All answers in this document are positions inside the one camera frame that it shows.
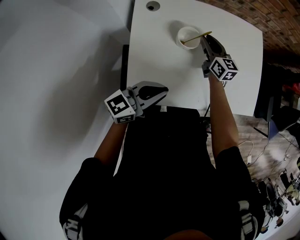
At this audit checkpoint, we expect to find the grey left shoulder strap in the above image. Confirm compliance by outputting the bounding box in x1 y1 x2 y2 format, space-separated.
62 203 89 240

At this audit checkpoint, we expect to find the black waist device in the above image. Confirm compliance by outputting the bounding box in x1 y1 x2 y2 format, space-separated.
200 119 211 135

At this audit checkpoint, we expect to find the person's left forearm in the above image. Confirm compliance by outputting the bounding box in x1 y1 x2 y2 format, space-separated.
93 121 128 166

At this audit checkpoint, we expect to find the white table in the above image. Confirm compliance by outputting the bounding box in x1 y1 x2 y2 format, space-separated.
126 0 263 117

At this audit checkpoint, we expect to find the red bag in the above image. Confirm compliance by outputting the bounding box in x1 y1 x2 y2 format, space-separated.
282 82 300 94

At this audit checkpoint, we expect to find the blue chair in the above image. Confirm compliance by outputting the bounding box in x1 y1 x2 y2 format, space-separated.
267 105 300 141

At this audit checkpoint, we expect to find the grey right shoulder strap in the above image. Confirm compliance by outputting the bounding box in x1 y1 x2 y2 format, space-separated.
238 200 258 240

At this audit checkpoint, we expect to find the small spoon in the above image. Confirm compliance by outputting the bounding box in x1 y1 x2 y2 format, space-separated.
180 31 213 45

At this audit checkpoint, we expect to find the person's black clothing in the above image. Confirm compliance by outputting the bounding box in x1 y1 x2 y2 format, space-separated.
59 105 265 240

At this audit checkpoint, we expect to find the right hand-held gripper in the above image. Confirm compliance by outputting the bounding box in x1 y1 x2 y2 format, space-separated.
200 35 239 82

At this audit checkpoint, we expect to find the white cable with adapter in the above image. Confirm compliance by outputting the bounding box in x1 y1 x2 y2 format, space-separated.
238 140 255 166

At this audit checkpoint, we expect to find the grey shoulder strap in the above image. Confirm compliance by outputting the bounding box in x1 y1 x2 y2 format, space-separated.
238 200 258 240
62 203 89 240

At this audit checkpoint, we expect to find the grey table cable grommet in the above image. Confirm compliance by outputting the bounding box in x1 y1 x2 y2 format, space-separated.
146 0 161 11

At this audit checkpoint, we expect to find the white cup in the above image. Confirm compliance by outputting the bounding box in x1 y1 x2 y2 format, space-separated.
175 26 202 50

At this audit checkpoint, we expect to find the person's right forearm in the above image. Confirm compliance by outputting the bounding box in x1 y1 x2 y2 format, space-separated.
208 75 240 158

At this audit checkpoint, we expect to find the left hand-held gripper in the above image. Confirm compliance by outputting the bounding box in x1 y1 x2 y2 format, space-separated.
104 81 169 124

